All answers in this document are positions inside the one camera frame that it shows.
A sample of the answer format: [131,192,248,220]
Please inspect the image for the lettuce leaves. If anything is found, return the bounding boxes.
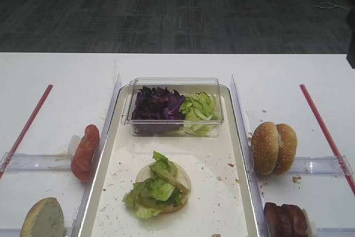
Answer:
[123,150,184,220]

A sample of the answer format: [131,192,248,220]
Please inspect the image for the green lettuce in container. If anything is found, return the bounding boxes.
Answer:
[180,92,220,136]

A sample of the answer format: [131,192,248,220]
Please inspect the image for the white tomato pusher block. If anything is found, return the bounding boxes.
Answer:
[68,135,81,158]

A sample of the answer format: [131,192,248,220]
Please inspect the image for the red tomato slices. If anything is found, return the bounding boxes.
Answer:
[71,124,100,183]

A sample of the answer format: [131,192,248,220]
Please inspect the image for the brown meat patties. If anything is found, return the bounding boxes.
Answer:
[263,202,308,237]

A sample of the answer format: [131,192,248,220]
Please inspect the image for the clear tomato dispenser track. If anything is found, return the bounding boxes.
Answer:
[1,153,71,173]

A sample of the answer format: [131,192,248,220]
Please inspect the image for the purple cabbage shreds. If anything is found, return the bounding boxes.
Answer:
[131,86,186,135]

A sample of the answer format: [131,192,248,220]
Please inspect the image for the clear plastic salad container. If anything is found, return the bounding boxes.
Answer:
[121,78,224,137]

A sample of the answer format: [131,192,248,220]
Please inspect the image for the bottom bun on tray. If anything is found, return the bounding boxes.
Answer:
[135,162,192,214]

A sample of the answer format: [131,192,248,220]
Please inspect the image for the sesame bun front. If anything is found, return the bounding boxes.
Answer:
[251,122,278,175]

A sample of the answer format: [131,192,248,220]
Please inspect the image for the sesame bun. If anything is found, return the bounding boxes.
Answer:
[273,124,298,175]
[251,122,278,175]

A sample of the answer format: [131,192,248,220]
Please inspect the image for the white rectangular tray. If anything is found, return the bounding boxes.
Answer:
[79,86,258,236]

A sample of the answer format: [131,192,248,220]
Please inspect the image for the sesame bun back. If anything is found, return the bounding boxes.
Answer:
[273,124,298,175]

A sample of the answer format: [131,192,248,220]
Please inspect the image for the clear sesame bun track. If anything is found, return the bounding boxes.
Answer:
[287,156,354,176]

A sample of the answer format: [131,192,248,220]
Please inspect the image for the upright bun half left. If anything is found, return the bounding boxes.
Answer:
[20,197,64,237]

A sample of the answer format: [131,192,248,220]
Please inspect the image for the white patty pusher block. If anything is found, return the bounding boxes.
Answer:
[302,209,318,237]

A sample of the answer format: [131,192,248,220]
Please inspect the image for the clear patty track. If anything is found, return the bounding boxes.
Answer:
[317,228,355,237]

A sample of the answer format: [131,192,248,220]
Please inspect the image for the right clear long rail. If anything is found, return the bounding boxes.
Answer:
[230,76,270,236]

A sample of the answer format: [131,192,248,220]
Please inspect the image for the clear long rail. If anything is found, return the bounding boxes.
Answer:
[230,76,270,236]
[70,74,121,236]

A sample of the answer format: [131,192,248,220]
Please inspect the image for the right red straw rail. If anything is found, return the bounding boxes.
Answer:
[300,84,354,193]

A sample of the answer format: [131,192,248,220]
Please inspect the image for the red straw rail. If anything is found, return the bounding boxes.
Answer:
[1,84,53,178]
[300,84,354,193]

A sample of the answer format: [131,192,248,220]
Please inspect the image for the left clear long rail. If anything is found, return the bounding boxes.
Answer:
[70,74,121,236]

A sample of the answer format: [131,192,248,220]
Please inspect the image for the left red straw rail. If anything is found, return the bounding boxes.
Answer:
[1,84,53,178]

